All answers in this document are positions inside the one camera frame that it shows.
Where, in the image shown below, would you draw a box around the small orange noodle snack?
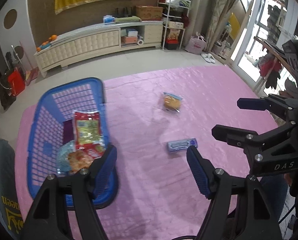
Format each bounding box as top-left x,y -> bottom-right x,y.
67,151 -> 94,174

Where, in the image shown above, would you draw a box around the green folded towel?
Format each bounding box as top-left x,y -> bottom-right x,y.
114,16 -> 141,23

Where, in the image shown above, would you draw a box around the pink table cloth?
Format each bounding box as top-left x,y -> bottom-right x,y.
13,65 -> 280,240

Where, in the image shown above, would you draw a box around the wrapped bread bun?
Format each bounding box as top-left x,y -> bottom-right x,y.
164,92 -> 182,113

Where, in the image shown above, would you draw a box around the cardboard box on cabinet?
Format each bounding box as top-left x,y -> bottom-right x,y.
135,6 -> 163,21

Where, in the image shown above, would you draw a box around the pink tote bag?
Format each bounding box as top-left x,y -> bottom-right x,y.
185,32 -> 206,55

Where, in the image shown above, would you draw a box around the silver standing air conditioner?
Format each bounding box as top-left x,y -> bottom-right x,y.
183,0 -> 209,46

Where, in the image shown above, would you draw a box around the cream TV cabinet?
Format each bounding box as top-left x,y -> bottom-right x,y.
34,21 -> 164,77

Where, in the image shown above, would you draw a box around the red green snack bag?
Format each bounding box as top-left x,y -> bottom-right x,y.
72,111 -> 106,159

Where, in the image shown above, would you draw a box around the patterned curtain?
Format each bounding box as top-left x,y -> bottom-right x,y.
205,0 -> 228,50

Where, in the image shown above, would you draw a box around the teal striped snack bag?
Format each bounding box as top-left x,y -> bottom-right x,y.
56,140 -> 76,174

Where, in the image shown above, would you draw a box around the black bag on floor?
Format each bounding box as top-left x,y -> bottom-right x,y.
0,74 -> 16,111

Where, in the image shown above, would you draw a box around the wooden clothes rack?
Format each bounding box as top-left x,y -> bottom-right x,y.
253,36 -> 298,99

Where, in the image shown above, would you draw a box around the arched floor mirror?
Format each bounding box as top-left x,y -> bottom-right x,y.
214,0 -> 254,63

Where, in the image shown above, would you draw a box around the blue tissue pack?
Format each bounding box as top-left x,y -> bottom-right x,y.
103,15 -> 115,25

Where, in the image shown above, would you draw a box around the white metal shelf rack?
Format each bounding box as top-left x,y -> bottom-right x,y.
157,0 -> 191,50

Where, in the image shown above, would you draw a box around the blue Doublemint gum pack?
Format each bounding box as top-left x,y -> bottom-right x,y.
166,138 -> 198,153

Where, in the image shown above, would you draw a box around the oranges on cabinet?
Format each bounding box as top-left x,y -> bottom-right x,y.
36,35 -> 57,52

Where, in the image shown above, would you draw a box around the purple snack wrapper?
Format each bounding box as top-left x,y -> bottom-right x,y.
63,119 -> 74,145

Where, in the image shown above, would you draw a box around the white slippers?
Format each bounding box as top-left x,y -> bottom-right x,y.
201,53 -> 215,64

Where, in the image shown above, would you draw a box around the red bag on floor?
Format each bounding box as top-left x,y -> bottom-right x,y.
7,68 -> 25,96

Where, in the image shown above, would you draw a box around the blue plastic basket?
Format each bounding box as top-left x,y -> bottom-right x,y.
27,77 -> 109,198

